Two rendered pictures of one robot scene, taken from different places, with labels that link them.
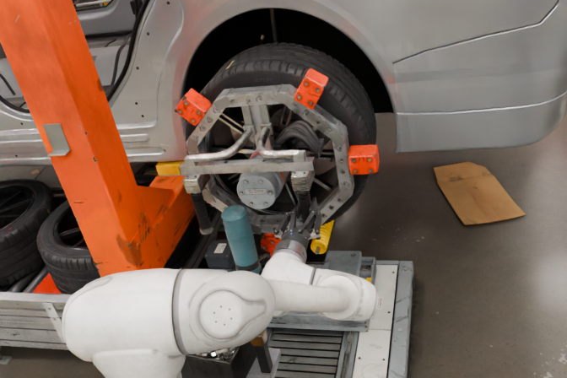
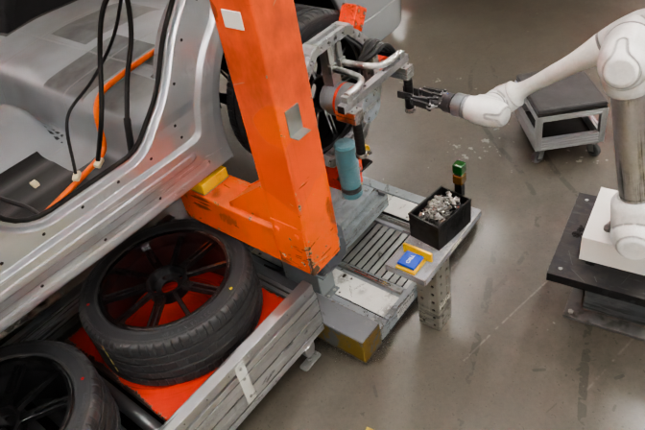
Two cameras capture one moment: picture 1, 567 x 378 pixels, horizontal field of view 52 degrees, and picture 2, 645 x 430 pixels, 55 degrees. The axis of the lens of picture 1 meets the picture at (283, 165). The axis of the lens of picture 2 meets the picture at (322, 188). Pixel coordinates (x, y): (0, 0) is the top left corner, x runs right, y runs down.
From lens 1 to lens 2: 2.23 m
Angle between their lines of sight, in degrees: 53
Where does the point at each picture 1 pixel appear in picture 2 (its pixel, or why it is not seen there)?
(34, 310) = (221, 392)
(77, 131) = (308, 103)
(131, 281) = (631, 31)
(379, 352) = (408, 206)
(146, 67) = (181, 78)
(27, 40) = (280, 21)
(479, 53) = not seen: outside the picture
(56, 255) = (199, 324)
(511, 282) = (384, 141)
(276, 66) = (321, 11)
